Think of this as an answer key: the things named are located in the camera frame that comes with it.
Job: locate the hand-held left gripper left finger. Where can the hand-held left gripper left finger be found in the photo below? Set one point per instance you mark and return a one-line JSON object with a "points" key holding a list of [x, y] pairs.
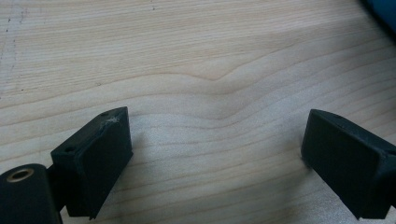
{"points": [[99, 161]]}

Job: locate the blue wet wipes pack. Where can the blue wet wipes pack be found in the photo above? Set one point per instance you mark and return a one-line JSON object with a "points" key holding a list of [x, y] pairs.
{"points": [[384, 12]]}

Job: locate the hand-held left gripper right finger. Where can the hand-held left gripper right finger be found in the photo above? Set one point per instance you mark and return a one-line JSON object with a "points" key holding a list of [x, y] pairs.
{"points": [[342, 161]]}

